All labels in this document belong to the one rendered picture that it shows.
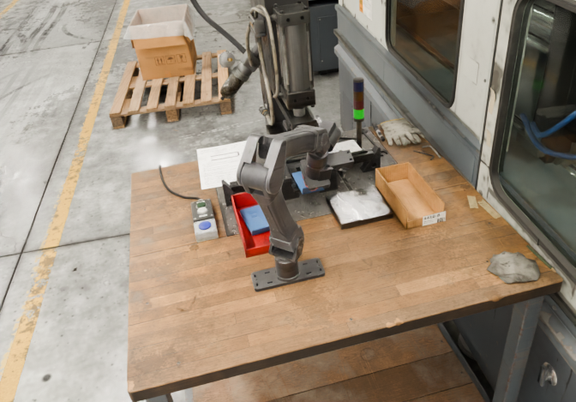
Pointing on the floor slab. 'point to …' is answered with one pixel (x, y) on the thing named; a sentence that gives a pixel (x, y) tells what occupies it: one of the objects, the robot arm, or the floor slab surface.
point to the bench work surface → (321, 301)
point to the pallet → (131, 93)
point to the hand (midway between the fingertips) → (313, 188)
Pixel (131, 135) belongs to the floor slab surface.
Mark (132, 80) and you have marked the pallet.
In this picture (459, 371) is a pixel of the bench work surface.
